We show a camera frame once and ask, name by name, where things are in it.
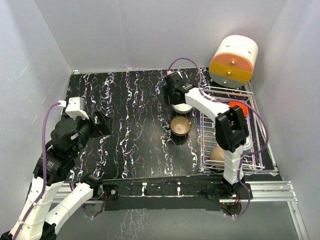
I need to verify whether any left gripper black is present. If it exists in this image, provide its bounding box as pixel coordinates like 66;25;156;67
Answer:
65;108;114;158

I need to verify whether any brown bowl cream interior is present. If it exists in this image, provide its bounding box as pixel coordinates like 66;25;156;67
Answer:
169;115;192;137

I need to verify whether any red bowl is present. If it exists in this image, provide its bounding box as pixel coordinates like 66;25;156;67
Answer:
228;101;249;117

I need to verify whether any black glossy bowl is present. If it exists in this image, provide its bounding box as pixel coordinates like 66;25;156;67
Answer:
209;145;225;170

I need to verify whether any blue white patterned bowl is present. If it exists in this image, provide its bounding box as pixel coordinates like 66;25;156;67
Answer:
243;136;253;154

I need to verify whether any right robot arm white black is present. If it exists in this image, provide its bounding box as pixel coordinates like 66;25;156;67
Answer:
162;71;251;200

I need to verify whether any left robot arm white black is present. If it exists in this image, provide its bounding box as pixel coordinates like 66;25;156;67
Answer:
0;111;113;240

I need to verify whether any round pastel drawer cabinet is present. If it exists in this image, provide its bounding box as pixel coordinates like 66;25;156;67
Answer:
208;35;259;89

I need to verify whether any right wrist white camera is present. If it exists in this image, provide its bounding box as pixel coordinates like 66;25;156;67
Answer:
166;70;182;78

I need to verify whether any wrist white camera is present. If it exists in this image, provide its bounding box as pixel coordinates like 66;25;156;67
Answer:
166;70;182;78
65;96;89;120

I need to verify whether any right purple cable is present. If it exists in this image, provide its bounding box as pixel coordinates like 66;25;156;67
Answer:
167;57;270;218

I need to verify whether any purple cable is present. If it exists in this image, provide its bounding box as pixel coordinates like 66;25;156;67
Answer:
9;100;66;238
167;57;270;218

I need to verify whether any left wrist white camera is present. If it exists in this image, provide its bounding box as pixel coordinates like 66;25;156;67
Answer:
65;96;89;120

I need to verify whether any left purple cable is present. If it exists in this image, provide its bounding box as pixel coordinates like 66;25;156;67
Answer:
9;100;66;238

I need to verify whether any white wire dish rack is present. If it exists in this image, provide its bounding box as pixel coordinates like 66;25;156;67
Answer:
199;86;265;175

